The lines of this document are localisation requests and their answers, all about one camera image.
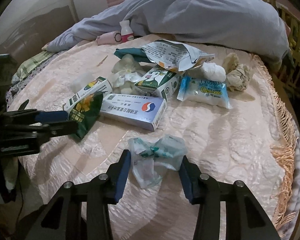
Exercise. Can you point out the small pink white bottle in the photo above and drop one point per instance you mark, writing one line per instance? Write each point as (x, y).
(126, 31)

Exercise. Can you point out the green yellow snack wrapper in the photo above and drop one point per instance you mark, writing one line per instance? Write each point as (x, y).
(86, 113)

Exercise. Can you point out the blue Milk Sachima packet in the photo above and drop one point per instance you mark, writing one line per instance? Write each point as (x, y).
(213, 93)

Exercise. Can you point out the torn white snack bag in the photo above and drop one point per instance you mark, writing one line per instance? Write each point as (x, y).
(175, 56)

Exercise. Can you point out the green yellow white box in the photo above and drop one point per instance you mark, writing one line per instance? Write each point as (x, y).
(99, 84)

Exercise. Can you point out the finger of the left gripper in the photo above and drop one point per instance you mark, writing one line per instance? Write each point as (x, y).
(52, 129)
(47, 116)

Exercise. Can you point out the teal blue snack packet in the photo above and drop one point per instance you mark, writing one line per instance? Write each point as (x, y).
(137, 53)

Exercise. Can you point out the grey blue duvet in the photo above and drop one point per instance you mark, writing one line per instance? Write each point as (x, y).
(249, 25)

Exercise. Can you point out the clear plastic bag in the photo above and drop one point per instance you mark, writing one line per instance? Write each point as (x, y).
(151, 160)

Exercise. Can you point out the beige tissue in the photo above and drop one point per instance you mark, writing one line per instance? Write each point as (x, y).
(238, 75)

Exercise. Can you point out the white tissue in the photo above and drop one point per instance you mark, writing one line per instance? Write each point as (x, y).
(212, 72)

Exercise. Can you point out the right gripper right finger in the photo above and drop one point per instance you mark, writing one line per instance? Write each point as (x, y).
(245, 217)

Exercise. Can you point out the green white milk carton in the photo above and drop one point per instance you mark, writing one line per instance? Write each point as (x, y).
(159, 82)

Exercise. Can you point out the white plush bear toy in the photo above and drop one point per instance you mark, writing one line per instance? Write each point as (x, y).
(125, 73)

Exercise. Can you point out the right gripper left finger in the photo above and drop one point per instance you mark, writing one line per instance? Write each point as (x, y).
(81, 211)

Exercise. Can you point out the pink cylindrical case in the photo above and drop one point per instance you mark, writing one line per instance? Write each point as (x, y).
(110, 38)

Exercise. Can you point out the pink quilted bedspread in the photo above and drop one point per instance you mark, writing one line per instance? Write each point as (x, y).
(253, 141)

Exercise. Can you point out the blue white medicine box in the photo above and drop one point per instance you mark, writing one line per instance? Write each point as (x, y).
(140, 111)

